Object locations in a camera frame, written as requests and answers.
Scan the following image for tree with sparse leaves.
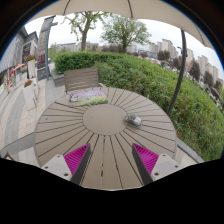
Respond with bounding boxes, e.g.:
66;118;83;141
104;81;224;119
64;10;109;52

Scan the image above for grey storefront building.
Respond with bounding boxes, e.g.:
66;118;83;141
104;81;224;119
0;26;39;88

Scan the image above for large white flower planter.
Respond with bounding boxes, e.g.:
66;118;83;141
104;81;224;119
22;79;38;111

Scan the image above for distant apartment buildings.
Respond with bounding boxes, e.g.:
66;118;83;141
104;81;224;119
146;38;222;86

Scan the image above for tall grey sign pillar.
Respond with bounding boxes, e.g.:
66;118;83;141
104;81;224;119
36;15;58;81

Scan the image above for blossom tree print mouse pad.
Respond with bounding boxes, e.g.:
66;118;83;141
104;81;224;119
68;89;109;108

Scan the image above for small white flower planter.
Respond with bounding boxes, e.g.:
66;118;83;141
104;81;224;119
25;54;38;80

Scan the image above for beige patio umbrella canopy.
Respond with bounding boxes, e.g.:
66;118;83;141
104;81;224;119
29;0;214;49

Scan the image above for brown slatted outdoor chair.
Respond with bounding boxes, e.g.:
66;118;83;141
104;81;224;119
63;67;101;94

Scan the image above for dark curved umbrella pole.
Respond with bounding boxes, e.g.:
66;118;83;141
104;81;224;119
166;29;188;118

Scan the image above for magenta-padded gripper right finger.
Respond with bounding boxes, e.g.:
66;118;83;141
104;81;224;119
131;142;183;186

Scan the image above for transparent grey computer mouse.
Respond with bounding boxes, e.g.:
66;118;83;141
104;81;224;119
124;113;144;128

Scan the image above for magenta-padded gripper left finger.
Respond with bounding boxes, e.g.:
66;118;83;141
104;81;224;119
40;143;92;186

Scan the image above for green hedge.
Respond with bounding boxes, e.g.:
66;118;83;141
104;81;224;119
53;50;224;163

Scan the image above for tree with dense crown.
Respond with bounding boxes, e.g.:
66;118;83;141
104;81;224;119
100;13;152;54

